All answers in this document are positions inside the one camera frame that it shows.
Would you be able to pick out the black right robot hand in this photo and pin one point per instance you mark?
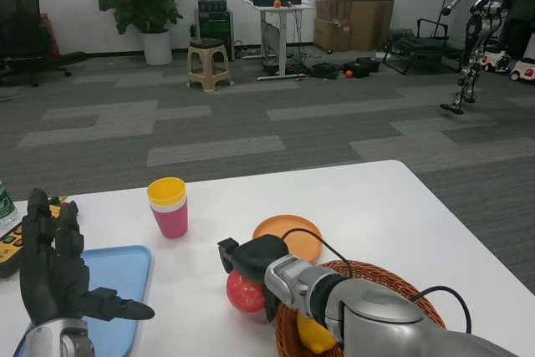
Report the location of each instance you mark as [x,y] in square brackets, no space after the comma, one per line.
[255,256]

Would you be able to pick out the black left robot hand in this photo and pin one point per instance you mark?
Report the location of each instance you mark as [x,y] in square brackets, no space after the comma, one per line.
[52,286]

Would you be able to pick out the red apple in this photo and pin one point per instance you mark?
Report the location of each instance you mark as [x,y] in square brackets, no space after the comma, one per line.
[246,295]

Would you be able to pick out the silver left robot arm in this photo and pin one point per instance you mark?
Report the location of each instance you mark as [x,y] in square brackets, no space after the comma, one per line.
[54,340]

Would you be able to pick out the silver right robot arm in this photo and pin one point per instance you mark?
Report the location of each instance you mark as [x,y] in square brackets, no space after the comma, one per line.
[376,319]

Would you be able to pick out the orange plastic plate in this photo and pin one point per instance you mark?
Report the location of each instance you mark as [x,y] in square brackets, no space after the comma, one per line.
[271,227]

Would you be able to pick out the yellow black remote controller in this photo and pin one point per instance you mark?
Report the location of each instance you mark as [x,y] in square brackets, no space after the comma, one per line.
[8,250]

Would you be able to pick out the light blue plastic tray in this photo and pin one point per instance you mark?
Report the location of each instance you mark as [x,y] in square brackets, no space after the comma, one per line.
[119,269]

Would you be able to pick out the pink plastic cup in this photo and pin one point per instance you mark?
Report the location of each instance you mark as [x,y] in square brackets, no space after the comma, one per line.
[170,225]

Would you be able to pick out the clear green-label water bottle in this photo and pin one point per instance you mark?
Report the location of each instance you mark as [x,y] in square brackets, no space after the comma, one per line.
[5,206]

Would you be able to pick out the white plastic cup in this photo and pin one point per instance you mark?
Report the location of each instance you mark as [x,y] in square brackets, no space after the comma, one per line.
[171,207]

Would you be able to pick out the yellow lemon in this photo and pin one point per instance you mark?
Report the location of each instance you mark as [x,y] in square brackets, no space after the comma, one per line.
[313,334]

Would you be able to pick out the brown wicker basket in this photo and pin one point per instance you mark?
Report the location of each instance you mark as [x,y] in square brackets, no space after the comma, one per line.
[388,277]

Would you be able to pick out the beige plastic stool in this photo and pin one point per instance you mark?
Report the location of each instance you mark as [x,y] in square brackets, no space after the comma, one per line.
[209,64]

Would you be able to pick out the small black floor case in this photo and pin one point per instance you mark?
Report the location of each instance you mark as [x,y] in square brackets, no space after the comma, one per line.
[325,71]

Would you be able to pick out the white standing desk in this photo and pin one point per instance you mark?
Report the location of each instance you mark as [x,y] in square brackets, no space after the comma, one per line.
[282,39]

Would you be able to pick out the wide black floor case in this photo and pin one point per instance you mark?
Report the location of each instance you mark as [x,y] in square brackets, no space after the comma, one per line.
[363,66]

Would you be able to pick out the black equipment rack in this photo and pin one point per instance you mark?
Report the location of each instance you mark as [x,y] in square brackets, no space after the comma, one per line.
[215,33]

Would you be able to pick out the white plant pot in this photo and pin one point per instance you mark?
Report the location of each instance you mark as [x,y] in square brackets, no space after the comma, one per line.
[156,47]

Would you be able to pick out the stacked small cardboard boxes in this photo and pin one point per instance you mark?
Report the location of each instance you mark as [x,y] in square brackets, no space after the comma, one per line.
[332,27]

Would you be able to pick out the red floor sign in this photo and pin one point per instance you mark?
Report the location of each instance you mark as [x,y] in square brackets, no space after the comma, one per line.
[52,37]

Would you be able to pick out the black office chair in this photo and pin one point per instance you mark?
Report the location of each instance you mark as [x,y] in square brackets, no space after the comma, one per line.
[21,31]

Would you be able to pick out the large cardboard box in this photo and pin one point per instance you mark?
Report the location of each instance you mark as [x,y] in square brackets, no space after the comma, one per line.
[372,27]

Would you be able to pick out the black stereo unit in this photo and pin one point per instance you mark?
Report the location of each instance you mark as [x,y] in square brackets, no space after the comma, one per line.
[212,1]

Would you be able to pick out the black folding cot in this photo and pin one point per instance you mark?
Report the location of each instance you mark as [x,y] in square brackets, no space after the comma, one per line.
[418,49]

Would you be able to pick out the white toy car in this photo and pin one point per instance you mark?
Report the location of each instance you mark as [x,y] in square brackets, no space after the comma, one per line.
[524,70]
[495,61]

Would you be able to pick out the silver black humanoid robot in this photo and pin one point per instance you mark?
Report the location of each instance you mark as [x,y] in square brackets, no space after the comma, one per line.
[480,27]

